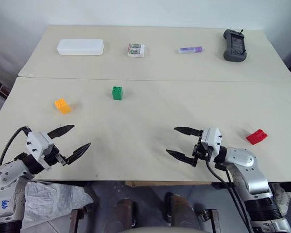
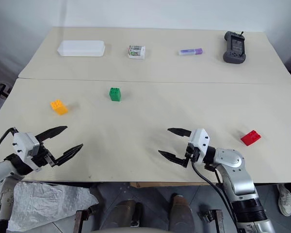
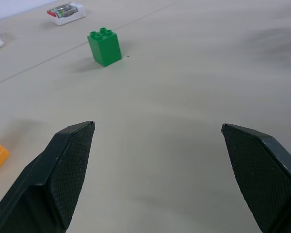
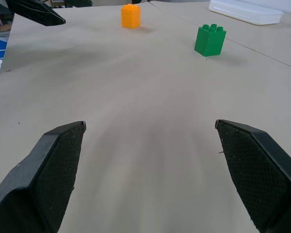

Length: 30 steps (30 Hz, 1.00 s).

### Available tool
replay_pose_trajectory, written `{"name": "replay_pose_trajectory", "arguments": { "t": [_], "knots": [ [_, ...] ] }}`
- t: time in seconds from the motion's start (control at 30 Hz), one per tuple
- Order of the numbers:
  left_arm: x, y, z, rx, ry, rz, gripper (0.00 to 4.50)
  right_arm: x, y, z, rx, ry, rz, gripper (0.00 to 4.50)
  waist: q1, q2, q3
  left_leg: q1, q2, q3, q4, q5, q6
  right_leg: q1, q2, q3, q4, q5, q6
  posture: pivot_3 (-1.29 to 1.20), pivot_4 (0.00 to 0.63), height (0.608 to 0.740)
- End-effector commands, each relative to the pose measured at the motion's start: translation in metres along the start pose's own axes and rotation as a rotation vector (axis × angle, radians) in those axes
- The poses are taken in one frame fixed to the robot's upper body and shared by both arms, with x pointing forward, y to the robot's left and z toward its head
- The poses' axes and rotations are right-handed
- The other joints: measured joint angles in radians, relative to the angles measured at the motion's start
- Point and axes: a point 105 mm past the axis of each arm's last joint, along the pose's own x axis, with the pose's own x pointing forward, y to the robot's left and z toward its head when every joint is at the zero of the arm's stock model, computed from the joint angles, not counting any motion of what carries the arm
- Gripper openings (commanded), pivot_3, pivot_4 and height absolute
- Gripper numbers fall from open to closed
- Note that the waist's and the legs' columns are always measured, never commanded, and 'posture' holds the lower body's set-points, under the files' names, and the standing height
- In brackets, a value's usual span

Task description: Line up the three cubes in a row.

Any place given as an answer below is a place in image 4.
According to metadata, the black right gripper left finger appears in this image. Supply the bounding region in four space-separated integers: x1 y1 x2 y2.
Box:
0 120 87 233

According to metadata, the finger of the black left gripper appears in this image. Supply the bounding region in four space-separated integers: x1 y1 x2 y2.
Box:
5 0 66 27

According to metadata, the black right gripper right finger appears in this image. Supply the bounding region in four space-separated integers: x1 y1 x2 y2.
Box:
215 119 291 233

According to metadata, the orange toy brick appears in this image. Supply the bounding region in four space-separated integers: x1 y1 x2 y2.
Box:
121 3 142 30

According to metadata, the green toy brick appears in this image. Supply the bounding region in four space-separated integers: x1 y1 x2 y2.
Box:
194 23 227 57

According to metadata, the white flat tray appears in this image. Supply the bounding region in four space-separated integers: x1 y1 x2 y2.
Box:
208 0 291 26

